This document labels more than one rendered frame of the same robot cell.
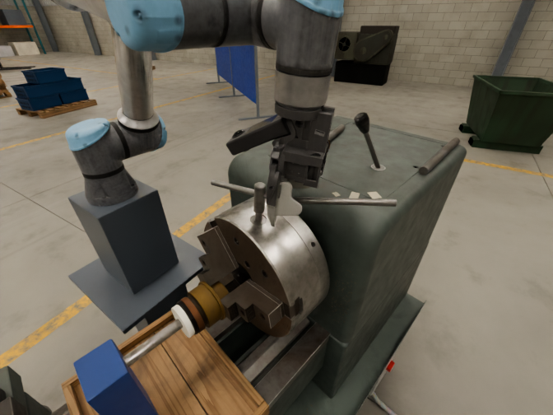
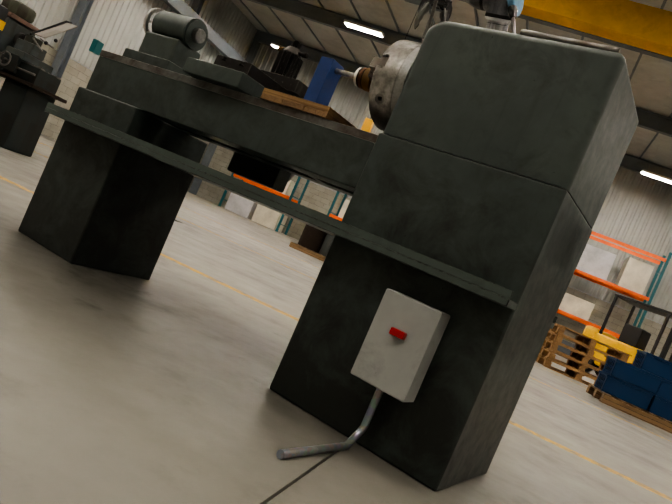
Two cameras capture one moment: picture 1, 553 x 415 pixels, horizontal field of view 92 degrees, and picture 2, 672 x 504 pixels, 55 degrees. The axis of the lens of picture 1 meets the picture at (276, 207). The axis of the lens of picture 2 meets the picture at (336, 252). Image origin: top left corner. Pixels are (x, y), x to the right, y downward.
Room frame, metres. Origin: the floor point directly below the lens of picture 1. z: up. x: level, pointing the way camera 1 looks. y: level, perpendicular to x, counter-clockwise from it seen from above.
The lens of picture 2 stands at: (-0.09, -2.13, 0.50)
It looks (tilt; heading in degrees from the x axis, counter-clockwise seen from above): 1 degrees down; 76
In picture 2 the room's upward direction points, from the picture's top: 23 degrees clockwise
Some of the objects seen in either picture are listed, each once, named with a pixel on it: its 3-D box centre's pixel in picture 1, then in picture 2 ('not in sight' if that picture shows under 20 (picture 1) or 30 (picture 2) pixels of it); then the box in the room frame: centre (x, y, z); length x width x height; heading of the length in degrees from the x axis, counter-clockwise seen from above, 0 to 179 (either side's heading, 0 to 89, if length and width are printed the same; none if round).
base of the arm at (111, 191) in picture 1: (108, 179); not in sight; (0.76, 0.54, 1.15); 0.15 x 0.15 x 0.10
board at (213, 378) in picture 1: (164, 398); (319, 121); (0.24, 0.25, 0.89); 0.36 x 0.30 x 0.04; 45
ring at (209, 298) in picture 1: (205, 305); (372, 80); (0.34, 0.15, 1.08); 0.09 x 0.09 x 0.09; 45
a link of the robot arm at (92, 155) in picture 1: (96, 145); not in sight; (0.76, 0.54, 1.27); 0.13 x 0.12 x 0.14; 137
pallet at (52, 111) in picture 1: (51, 90); (651, 388); (6.05, 4.76, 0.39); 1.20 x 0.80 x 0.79; 157
